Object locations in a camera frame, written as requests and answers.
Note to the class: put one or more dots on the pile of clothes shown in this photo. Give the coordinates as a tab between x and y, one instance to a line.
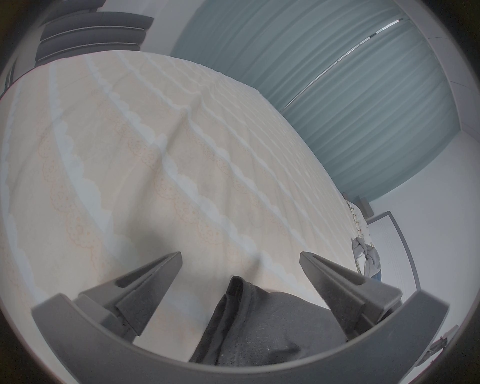
369	258

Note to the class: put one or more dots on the white printed pillow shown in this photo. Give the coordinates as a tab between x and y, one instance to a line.
360	221

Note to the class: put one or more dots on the black chest of drawers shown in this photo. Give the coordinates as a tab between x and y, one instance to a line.
93	32

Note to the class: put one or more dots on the bed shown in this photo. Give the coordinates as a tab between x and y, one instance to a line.
150	168

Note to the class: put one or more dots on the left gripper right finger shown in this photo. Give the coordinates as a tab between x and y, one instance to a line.
348	300

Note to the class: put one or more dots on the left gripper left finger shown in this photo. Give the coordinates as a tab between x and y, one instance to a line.
127	298

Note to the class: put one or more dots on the black T-shirt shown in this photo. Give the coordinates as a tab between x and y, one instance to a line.
270	330

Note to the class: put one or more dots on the grey bedside table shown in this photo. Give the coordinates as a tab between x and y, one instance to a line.
363	205

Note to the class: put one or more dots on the blue-green curtain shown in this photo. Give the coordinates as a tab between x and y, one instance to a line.
356	93

